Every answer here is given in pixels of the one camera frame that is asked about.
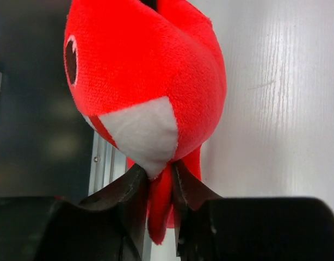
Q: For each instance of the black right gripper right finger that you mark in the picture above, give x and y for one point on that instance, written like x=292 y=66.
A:
x=211 y=227

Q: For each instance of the aluminium frame rail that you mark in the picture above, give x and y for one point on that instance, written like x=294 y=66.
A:
x=107 y=164

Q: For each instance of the red shark plush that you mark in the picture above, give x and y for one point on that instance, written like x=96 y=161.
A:
x=149 y=77

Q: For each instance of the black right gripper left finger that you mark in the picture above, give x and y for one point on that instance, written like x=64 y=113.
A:
x=107 y=225

